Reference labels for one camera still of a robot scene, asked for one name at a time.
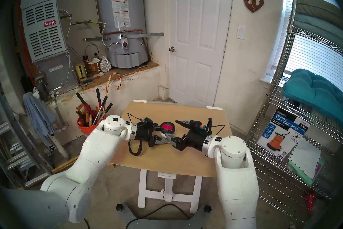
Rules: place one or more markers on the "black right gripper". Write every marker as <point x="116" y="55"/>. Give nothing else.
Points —
<point x="194" y="141"/>

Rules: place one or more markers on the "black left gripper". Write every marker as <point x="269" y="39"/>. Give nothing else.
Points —
<point x="144" y="133"/>

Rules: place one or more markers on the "white paint jar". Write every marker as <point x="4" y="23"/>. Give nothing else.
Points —
<point x="164" y="136"/>

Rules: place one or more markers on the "black jar lid red tape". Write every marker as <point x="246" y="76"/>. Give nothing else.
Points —
<point x="167" y="127"/>

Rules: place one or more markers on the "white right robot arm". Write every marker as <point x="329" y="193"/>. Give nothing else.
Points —
<point x="235" y="177"/>

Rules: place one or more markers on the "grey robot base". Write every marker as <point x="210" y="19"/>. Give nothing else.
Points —
<point x="160" y="221"/>

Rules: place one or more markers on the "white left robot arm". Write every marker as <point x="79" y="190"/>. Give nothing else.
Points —
<point x="88" y="156"/>

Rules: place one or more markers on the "silver shaft black grip shears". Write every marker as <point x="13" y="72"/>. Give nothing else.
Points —
<point x="104" y="103"/>

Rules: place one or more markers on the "red yellow striped hoop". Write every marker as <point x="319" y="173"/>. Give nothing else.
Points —
<point x="119" y="79"/>

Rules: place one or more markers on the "orange bucket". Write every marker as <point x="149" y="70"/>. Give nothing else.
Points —
<point x="85" y="129"/>

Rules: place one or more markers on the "foil wrapped bundle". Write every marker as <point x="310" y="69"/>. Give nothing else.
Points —
<point x="105" y="64"/>

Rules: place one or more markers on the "wooden pole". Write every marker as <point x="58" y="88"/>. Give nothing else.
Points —
<point x="67" y="163"/>

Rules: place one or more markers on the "wicker basket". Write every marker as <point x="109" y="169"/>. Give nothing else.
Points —
<point x="93" y="67"/>

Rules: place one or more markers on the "utility pump box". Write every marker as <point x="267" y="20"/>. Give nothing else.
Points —
<point x="281" y="134"/>

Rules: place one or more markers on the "white panel door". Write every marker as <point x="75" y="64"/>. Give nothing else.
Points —
<point x="199" y="30"/>

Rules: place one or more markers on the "yellow metal can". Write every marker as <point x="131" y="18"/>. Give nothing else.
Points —
<point x="80" y="70"/>

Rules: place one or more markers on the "blue hanging cloth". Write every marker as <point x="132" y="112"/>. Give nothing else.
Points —
<point x="38" y="118"/>

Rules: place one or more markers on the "white zigzag edged paper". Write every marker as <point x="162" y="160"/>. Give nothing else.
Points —
<point x="304" y="154"/>

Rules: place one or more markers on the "grey water heater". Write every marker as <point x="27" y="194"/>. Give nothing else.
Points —
<point x="120" y="16"/>

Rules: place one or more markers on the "teal tufted cushion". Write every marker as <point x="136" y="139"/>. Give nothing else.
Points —
<point x="310" y="91"/>

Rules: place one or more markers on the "aluminium ladder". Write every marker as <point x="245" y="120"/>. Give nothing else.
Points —
<point x="16" y="156"/>

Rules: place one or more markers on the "small red plastic item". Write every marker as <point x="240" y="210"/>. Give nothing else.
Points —
<point x="311" y="201"/>

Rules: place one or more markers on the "white window blind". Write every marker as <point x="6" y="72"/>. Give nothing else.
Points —
<point x="313" y="54"/>

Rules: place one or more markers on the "grey Bryant furnace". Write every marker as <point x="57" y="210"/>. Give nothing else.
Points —
<point x="44" y="32"/>

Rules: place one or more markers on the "grey-green folded cushion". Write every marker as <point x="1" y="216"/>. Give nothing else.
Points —
<point x="313" y="26"/>

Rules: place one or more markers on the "olive folded cushion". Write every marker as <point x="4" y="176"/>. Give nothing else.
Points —
<point x="319" y="4"/>

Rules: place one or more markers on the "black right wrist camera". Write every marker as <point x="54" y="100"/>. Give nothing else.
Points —
<point x="198" y="126"/>

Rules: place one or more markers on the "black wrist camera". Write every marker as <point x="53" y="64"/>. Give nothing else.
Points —
<point x="146" y="121"/>
<point x="198" y="126"/>

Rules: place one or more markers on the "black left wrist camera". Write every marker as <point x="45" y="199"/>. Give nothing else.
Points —
<point x="146" y="121"/>

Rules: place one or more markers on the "white light switch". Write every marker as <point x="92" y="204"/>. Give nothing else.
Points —
<point x="240" y="32"/>

